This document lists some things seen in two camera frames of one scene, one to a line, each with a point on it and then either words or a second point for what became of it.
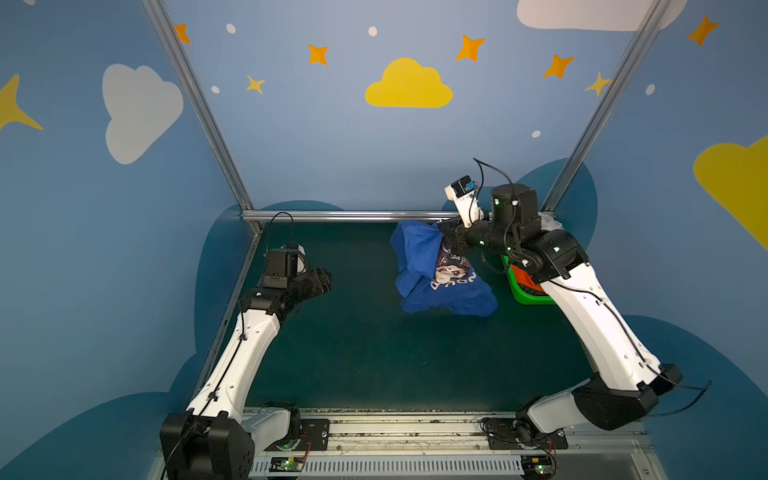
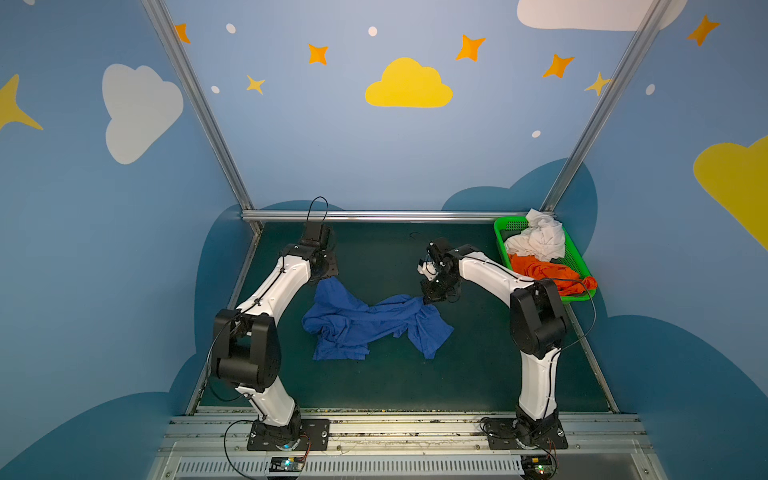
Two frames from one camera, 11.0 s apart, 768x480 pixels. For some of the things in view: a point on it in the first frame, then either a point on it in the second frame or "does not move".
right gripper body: (455, 231) to (435, 287)
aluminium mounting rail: (413, 444) does not move
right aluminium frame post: (606, 101) does not move
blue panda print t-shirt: (415, 247) to (343, 326)
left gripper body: (315, 282) to (327, 267)
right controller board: (537, 466) does not move
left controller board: (286, 464) does not move
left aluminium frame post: (198, 99) does not move
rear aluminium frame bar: (345, 215) does not move
